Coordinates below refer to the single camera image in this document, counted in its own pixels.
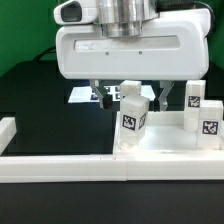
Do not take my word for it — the white L-shaped obstacle fence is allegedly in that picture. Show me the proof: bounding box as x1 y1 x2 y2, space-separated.
0 118 224 183

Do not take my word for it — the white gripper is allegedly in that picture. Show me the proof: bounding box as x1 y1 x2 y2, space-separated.
56 9 210 112

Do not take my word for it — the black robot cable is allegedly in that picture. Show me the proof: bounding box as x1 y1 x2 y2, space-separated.
33 46 57 62

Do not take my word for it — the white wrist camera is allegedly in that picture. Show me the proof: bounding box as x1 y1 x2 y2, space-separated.
53 0 98 25

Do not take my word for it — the white square tabletop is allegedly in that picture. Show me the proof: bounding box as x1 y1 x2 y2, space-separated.
113 111 224 160

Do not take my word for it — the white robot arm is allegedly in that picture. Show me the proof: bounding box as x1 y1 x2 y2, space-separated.
54 0 214 110

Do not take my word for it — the white sheet with fiducial tags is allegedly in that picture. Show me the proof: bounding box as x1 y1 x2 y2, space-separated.
68 85 155 103

